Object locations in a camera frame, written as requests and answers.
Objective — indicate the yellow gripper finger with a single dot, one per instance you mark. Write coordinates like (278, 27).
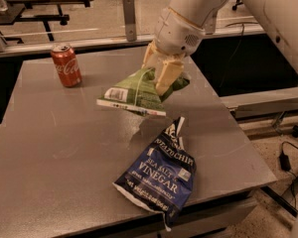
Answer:
(153, 57)
(167, 71)

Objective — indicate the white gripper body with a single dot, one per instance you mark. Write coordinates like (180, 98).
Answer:
(176, 36)

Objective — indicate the green jalapeno chip bag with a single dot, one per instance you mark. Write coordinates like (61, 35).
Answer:
(137, 93)

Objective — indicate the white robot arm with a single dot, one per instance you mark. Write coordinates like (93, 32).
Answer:
(278, 18)

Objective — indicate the blue salt vinegar chip bag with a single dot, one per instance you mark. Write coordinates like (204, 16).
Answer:
(162, 177)

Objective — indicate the black office chair right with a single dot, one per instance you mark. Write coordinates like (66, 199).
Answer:
(237, 3)

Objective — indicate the red coca-cola can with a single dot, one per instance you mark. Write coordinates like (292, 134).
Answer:
(66, 64)

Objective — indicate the dark background table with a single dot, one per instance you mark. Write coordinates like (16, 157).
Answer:
(60, 17)

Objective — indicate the dark bench left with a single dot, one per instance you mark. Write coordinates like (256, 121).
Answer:
(10, 17)

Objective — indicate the metal bracket post centre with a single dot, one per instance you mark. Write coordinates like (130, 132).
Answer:
(129, 20)

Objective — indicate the black power adapter with cable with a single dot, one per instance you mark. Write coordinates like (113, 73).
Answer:
(286, 166)

